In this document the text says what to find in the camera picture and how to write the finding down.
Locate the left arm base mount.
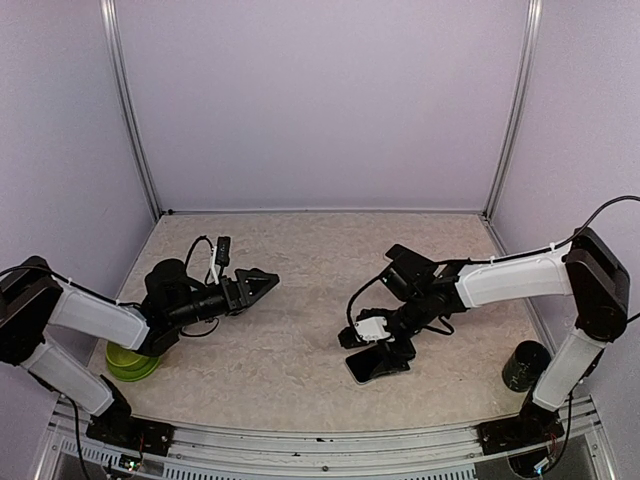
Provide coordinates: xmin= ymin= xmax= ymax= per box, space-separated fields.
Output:
xmin=86 ymin=375 xmax=175 ymax=457

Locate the left aluminium frame post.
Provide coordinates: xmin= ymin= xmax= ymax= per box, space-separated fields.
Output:
xmin=99 ymin=0 xmax=163 ymax=222

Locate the right aluminium frame post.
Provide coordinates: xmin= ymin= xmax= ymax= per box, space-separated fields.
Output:
xmin=483 ymin=0 xmax=543 ymax=223

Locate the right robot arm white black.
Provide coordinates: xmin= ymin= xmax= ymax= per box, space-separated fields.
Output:
xmin=356 ymin=228 xmax=631 ymax=444

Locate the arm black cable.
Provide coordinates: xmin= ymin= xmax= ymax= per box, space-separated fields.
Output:
xmin=344 ymin=194 xmax=640 ymax=326
xmin=0 ymin=235 xmax=221 ymax=336

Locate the green saucer plate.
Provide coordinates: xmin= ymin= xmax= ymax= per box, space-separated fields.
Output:
xmin=107 ymin=357 xmax=160 ymax=382

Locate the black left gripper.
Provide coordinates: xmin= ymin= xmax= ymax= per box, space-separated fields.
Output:
xmin=167 ymin=268 xmax=279 ymax=328

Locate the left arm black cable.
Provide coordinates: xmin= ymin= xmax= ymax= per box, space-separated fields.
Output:
xmin=0 ymin=235 xmax=221 ymax=336

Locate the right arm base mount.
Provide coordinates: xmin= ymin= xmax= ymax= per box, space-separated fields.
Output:
xmin=477 ymin=399 xmax=565 ymax=455

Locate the aluminium frame post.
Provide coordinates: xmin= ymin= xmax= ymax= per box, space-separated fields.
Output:
xmin=483 ymin=0 xmax=543 ymax=223
xmin=99 ymin=0 xmax=163 ymax=222

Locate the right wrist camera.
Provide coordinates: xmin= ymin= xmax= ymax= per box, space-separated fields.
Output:
xmin=338 ymin=309 xmax=395 ymax=349

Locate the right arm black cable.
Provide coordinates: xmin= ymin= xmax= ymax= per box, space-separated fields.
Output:
xmin=344 ymin=194 xmax=640 ymax=326

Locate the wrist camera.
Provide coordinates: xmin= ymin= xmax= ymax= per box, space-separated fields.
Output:
xmin=338 ymin=309 xmax=395 ymax=349
xmin=205 ymin=236 xmax=231 ymax=285

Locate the dark green cup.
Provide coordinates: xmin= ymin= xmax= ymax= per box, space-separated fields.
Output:
xmin=501 ymin=340 xmax=551 ymax=393

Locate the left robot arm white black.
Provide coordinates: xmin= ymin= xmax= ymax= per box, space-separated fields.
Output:
xmin=1 ymin=256 xmax=280 ymax=445

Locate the aluminium front rail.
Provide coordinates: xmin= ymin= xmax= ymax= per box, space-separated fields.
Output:
xmin=47 ymin=394 xmax=601 ymax=480

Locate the black phone front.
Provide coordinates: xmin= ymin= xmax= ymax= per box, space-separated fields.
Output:
xmin=345 ymin=347 xmax=379 ymax=384

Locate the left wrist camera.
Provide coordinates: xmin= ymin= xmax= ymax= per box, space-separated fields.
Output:
xmin=205 ymin=236 xmax=231 ymax=285

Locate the green bowl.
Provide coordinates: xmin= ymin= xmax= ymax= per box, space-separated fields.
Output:
xmin=105 ymin=343 xmax=150 ymax=372

